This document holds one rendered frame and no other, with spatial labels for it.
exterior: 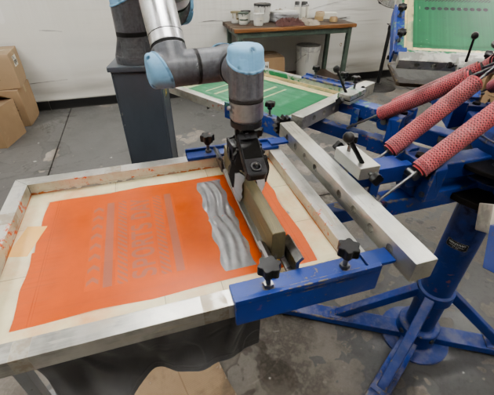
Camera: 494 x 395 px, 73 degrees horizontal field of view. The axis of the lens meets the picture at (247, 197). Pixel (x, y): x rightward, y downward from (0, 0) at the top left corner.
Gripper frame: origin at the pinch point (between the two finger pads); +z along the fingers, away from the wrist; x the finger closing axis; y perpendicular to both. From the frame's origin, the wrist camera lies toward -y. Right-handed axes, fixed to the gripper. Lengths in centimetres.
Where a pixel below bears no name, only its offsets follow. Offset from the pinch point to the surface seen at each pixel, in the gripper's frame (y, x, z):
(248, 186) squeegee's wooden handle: -2.6, 1.0, -5.1
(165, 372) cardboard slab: 17, 33, 99
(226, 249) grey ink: -11.9, 9.1, 4.6
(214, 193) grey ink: 11.3, 6.8, 4.7
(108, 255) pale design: -5.1, 34.7, 5.3
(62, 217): 12.6, 46.6, 5.1
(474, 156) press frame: -1, -70, -1
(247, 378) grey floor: 5, -1, 101
